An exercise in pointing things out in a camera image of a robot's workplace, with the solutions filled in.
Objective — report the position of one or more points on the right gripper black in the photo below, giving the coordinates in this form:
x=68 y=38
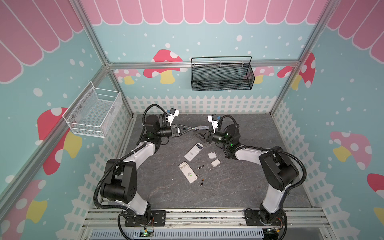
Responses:
x=207 y=137

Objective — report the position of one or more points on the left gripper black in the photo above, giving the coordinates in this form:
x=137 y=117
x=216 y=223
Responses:
x=177 y=130

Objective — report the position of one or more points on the clear handle screwdriver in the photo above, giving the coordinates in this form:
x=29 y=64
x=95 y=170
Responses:
x=198 y=128

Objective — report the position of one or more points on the white remote control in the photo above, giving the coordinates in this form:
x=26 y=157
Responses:
x=188 y=172
x=193 y=152

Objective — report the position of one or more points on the white battery cover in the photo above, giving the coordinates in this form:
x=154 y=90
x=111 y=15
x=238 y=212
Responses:
x=212 y=155
x=215 y=163

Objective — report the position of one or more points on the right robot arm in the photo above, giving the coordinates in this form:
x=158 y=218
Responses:
x=283 y=171

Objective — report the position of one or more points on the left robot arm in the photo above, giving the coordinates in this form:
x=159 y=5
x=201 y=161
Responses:
x=117 y=188

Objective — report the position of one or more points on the black mesh wall basket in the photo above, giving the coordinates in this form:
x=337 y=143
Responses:
x=230 y=73

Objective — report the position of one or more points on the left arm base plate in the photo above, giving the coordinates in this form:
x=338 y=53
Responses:
x=157 y=219

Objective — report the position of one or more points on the white mesh wall basket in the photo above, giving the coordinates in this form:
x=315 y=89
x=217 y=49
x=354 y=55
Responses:
x=93 y=112

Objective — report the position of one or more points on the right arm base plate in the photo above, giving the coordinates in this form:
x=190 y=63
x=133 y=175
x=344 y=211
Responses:
x=264 y=218

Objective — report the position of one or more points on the white slotted cable duct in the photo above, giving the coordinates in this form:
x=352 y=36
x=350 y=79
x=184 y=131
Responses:
x=197 y=234

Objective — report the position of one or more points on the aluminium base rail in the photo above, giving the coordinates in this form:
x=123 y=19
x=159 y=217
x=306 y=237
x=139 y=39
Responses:
x=300 y=224

